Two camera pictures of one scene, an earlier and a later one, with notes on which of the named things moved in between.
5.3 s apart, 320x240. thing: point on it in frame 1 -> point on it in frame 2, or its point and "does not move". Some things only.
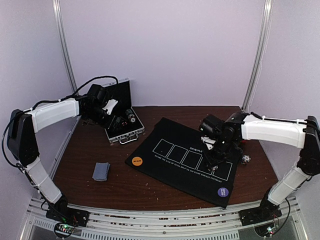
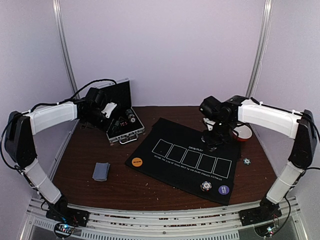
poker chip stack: [245, 159] -> [206, 186]
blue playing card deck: [101, 171] does not move
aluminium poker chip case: [123, 124] does not move
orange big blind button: [137, 161] does not move
